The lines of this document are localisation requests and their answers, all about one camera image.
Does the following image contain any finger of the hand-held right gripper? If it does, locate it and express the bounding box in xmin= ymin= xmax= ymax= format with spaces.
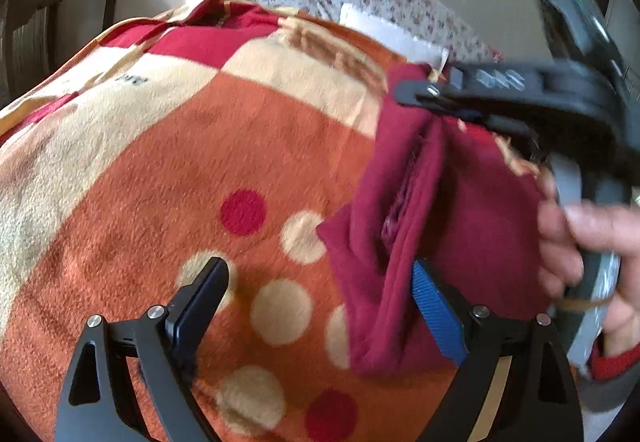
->
xmin=395 ymin=62 xmax=551 ymax=107
xmin=430 ymin=100 xmax=551 ymax=138

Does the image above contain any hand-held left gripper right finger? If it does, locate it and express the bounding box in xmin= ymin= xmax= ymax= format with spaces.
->
xmin=411 ymin=258 xmax=585 ymax=442

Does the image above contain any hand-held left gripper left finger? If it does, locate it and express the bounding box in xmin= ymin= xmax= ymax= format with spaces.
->
xmin=54 ymin=257 xmax=231 ymax=442

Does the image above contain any maroon small garment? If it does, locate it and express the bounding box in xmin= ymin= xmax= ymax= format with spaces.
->
xmin=317 ymin=63 xmax=556 ymax=378

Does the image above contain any person's right forearm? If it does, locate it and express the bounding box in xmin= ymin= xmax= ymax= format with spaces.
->
xmin=590 ymin=342 xmax=640 ymax=383

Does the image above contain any person's right hand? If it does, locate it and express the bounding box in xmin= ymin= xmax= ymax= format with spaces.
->
xmin=537 ymin=172 xmax=640 ymax=358

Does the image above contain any orange red printed blanket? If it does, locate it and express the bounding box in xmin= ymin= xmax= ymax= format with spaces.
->
xmin=0 ymin=0 xmax=556 ymax=442

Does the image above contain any dark wooden chair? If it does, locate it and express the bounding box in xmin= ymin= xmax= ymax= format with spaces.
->
xmin=0 ymin=0 xmax=126 ymax=98

